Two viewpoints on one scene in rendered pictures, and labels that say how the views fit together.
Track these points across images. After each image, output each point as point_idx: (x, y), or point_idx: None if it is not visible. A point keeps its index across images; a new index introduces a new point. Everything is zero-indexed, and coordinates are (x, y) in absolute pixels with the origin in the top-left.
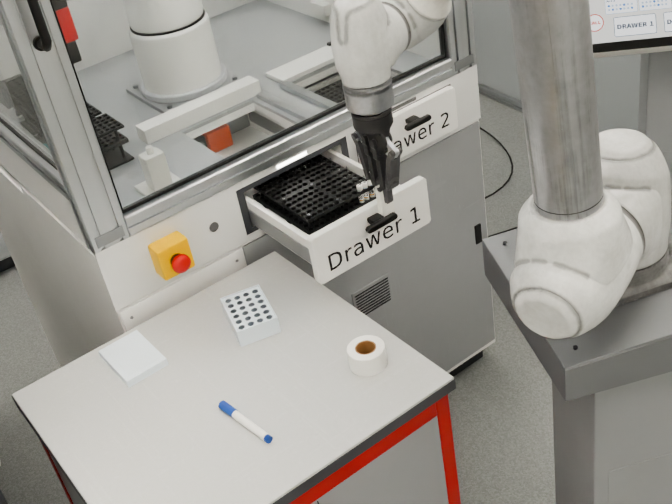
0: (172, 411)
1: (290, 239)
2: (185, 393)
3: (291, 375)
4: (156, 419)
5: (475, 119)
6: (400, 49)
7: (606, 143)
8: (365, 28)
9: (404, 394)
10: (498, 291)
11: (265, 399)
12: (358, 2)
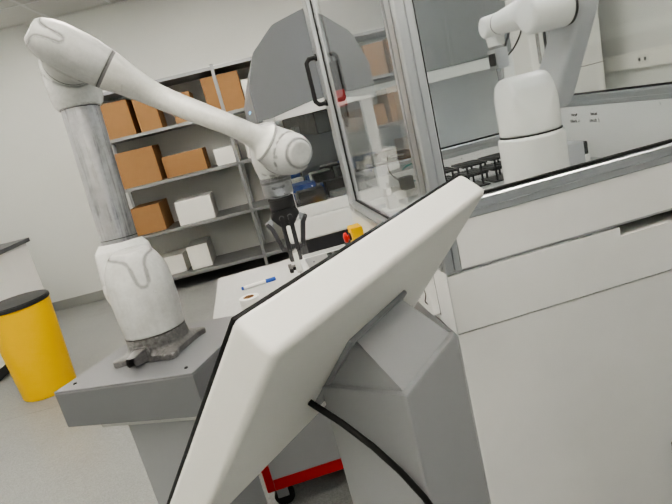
0: (288, 271)
1: None
2: (295, 272)
3: (272, 291)
4: (288, 269)
5: (453, 330)
6: (260, 166)
7: (133, 247)
8: None
9: (221, 315)
10: None
11: (266, 287)
12: None
